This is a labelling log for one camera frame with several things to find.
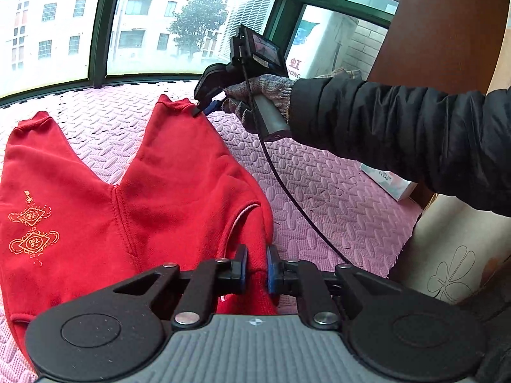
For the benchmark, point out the dark cloth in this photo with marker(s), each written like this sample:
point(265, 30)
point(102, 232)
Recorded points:
point(497, 343)

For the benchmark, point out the green window frame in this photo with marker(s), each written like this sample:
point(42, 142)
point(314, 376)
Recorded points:
point(103, 28)

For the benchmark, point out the beige board with flower drawing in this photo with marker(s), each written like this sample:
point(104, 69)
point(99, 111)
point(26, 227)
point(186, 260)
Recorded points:
point(451, 255)

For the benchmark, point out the brown wooden cabinet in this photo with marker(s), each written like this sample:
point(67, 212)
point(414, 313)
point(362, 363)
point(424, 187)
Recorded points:
point(439, 28)

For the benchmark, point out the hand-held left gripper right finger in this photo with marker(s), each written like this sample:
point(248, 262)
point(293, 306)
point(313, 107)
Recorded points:
point(272, 267)

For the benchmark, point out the apartment building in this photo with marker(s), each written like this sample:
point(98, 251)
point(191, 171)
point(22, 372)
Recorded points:
point(48, 20)

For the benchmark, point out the person's right forearm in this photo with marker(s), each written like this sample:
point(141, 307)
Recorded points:
point(399, 127)

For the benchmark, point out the green tree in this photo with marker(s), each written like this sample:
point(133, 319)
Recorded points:
point(197, 20)

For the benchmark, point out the plaid cloth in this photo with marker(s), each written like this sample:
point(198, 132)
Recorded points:
point(348, 73)

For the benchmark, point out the red pants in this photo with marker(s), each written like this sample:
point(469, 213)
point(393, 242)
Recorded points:
point(139, 207)

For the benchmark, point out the person's right hand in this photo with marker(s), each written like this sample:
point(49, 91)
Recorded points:
point(271, 85)

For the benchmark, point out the pink foam mat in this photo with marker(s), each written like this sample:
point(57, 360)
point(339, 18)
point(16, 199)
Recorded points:
point(319, 191)

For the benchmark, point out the white louvred panel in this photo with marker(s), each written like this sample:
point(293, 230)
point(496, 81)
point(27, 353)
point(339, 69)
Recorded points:
point(249, 20)

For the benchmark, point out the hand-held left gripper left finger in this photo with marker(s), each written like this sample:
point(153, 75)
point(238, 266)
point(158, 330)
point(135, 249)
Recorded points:
point(242, 267)

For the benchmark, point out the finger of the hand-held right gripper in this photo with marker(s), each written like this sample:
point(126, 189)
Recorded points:
point(211, 106)
point(198, 109)

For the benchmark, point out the white flat box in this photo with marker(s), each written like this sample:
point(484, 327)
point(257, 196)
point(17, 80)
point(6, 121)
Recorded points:
point(389, 181)

